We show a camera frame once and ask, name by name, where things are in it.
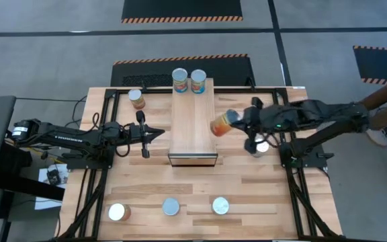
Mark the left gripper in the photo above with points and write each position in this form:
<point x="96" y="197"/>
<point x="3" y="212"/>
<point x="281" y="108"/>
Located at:
<point x="134" y="131"/>

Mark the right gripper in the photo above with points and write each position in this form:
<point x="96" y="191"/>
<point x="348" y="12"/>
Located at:
<point x="259" y="121"/>

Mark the corn can with orange label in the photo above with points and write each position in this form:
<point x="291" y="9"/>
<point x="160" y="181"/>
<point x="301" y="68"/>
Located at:
<point x="180" y="79"/>
<point x="136" y="98"/>
<point x="220" y="205"/>
<point x="262" y="148"/>
<point x="198" y="80"/>
<point x="222" y="124"/>
<point x="118" y="211"/>
<point x="171" y="206"/>

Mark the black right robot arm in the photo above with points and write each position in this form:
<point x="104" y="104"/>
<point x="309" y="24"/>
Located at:
<point x="314" y="116"/>

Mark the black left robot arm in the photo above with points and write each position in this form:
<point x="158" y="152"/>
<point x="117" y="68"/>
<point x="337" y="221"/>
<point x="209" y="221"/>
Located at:
<point x="62" y="137"/>

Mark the black mat with striped edge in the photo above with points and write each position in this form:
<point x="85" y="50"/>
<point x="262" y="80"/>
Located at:
<point x="381" y="64"/>
<point x="220" y="72"/>
<point x="180" y="8"/>

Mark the white paper sheet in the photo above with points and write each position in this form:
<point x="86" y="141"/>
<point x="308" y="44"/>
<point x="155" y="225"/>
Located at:
<point x="64" y="171"/>
<point x="47" y="203"/>

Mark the small black device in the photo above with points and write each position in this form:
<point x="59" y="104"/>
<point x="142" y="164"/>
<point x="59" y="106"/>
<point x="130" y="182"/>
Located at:
<point x="53" y="176"/>

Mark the person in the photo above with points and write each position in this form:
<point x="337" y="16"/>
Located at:
<point x="386" y="114"/>

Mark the wooden shelf with black frame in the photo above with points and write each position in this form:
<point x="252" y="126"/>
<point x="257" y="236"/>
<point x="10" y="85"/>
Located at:
<point x="191" y="127"/>

